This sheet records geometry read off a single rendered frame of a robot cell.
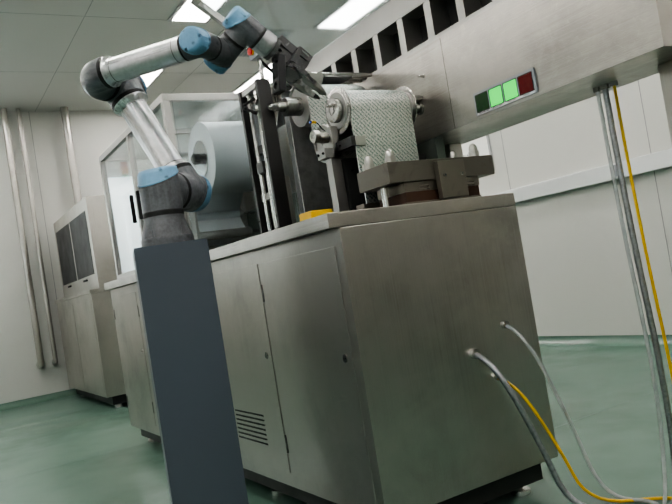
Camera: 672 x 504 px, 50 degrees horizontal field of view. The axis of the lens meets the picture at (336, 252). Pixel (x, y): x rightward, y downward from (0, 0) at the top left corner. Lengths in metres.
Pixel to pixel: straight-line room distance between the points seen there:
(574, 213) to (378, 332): 3.36
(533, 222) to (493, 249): 3.21
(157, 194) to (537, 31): 1.14
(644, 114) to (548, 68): 2.69
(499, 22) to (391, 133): 0.46
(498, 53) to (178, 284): 1.13
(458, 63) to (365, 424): 1.15
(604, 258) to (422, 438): 3.19
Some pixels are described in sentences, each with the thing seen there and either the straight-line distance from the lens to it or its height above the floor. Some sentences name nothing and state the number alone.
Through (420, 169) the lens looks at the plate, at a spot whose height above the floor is 1.00.
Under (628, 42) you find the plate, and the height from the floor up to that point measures 1.18.
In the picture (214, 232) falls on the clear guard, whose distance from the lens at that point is 3.08.
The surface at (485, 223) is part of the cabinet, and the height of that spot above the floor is 0.82.
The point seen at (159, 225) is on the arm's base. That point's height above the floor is 0.96.
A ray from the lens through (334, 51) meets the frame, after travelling 2.95.
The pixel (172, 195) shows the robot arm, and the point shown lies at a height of 1.04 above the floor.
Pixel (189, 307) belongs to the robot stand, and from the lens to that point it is 2.01.
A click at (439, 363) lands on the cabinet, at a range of 1.99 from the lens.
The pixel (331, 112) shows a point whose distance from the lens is 2.29.
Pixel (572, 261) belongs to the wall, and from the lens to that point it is 5.15.
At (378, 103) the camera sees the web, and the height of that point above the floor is 1.25.
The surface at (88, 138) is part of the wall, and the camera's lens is 7.79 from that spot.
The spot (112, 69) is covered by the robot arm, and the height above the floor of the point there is 1.43.
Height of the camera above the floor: 0.74
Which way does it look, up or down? 2 degrees up
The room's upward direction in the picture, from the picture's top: 9 degrees counter-clockwise
